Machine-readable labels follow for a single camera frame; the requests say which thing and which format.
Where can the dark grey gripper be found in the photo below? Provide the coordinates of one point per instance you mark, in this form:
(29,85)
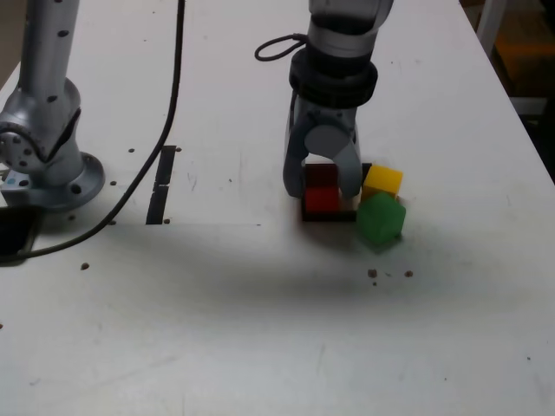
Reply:
(325,115)

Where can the red cube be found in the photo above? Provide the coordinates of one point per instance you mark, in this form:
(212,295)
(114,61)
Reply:
(321,195)

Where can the yellow cube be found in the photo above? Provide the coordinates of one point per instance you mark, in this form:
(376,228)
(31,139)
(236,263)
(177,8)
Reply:
(383,180)

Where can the green cube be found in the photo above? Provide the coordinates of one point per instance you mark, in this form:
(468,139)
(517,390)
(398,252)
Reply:
(379,221)

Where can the black tape square outline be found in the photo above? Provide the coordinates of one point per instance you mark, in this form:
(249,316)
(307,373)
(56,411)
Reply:
(329,216)

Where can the black tape strip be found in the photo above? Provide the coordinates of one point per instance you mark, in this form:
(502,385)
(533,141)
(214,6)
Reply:
(160,186)

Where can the white metal crossbar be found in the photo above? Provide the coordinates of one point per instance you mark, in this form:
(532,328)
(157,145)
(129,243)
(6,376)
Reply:
(529,106)

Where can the small white box blue sticker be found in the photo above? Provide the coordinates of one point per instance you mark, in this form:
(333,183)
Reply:
(15,181)

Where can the white metal frame post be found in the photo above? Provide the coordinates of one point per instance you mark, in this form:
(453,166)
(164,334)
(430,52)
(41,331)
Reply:
(490,21)

